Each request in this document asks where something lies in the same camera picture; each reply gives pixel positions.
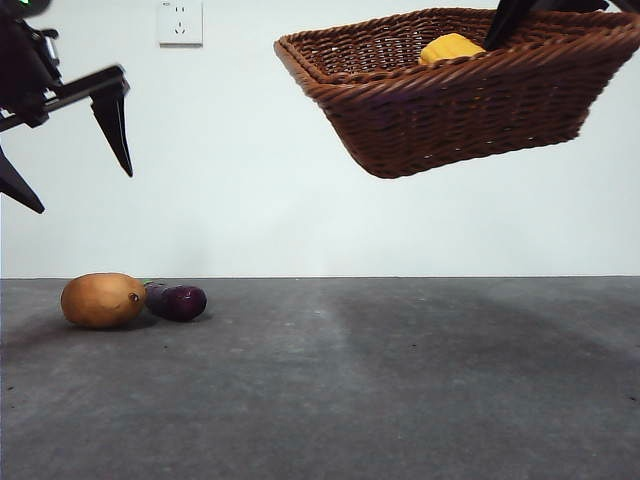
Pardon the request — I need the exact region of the brown woven wicker basket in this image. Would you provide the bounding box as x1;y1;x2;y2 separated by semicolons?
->
273;7;640;180

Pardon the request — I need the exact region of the yellow corn cob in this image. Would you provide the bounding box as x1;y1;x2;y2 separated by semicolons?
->
418;32;487;66

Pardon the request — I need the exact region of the brown potato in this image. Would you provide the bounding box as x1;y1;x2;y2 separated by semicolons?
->
60;272;147;330

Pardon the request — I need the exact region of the purple eggplant with green stem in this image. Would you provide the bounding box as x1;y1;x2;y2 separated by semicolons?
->
142;280;208;323

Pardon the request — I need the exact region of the white wall socket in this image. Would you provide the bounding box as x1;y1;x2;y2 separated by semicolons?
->
158;0;205;49

